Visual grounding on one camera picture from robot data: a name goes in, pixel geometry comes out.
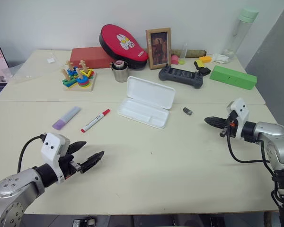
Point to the colourful wooden stacking toy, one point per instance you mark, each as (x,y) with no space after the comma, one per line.
(80,81)

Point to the stainless steel cup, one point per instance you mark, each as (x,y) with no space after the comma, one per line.
(120,75)

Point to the small grey cap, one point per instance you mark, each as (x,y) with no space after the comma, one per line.
(187,111)

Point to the small white packet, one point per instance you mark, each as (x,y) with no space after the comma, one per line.
(51,60)

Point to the pink toy piece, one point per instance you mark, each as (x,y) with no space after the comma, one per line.
(174,59)

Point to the orange toy block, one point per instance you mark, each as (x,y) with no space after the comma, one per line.
(205,59)

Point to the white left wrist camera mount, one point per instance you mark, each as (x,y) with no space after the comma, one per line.
(50,146)

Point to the wooden picture frame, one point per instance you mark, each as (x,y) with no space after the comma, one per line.
(159,48)

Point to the clear plastic tube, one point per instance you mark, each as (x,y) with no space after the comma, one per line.
(184,53)

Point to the clear plastic bag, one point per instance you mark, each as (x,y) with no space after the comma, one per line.
(26,73)

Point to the red rectangular box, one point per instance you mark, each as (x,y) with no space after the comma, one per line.
(90,58)

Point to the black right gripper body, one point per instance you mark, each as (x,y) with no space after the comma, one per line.
(230,127)

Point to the brown wooden log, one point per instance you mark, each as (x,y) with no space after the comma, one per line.
(195,53)

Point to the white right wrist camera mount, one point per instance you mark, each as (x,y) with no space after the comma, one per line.
(241,108)

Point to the white plastic pencil case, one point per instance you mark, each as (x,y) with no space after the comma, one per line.
(146,94)

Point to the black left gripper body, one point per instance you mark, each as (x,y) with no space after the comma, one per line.
(68,164)

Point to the red black boxing pad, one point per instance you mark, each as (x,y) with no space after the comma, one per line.
(118,40)

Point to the brown curved object under table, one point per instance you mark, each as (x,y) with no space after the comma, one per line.
(271,220)

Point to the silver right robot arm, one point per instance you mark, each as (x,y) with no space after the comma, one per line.
(269,130)

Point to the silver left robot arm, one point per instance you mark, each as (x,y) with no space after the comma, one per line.
(14,184)

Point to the purple highlighter marker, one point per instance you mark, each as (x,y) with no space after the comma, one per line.
(66,118)

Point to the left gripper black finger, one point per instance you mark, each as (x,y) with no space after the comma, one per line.
(92,160)
(77,146)

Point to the red white marker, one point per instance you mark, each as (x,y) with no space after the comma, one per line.
(94,121)

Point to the clear bottle green lid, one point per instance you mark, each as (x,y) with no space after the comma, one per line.
(239,33)

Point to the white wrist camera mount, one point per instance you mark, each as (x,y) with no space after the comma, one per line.
(241,108)
(50,146)

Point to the grey white object under table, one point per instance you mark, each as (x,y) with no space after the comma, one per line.
(84,223)

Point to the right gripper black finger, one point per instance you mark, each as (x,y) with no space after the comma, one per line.
(217,125)
(216,119)

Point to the yellow-green toy piece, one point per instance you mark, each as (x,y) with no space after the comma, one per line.
(181,62)

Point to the white crumpled cloth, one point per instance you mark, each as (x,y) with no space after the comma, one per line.
(220,58)

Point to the dark grey game controller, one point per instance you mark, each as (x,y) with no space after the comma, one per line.
(181,75)

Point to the green rectangular block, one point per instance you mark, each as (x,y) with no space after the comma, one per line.
(233,78)

